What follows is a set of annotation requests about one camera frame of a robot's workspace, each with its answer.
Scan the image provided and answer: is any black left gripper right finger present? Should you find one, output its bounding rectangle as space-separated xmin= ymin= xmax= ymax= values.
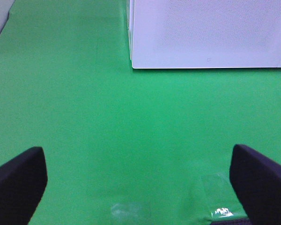
xmin=229 ymin=144 xmax=281 ymax=225

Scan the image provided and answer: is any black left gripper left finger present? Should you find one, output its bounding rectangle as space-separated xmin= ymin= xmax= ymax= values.
xmin=0 ymin=147 xmax=48 ymax=225

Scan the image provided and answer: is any clear tape patch right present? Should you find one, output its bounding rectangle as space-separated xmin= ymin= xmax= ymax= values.
xmin=201 ymin=172 xmax=238 ymax=220

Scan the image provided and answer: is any clear tape patch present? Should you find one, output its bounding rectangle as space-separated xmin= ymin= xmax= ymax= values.
xmin=110 ymin=202 xmax=152 ymax=225
xmin=201 ymin=172 xmax=238 ymax=220

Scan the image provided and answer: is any clear tape patch centre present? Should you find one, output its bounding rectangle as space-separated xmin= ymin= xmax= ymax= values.
xmin=110 ymin=202 xmax=152 ymax=225

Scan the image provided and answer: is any green table cloth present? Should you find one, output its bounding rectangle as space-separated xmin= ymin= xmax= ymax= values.
xmin=0 ymin=0 xmax=281 ymax=225

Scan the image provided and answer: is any white microwave oven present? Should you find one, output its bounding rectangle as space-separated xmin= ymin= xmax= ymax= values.
xmin=126 ymin=0 xmax=281 ymax=69

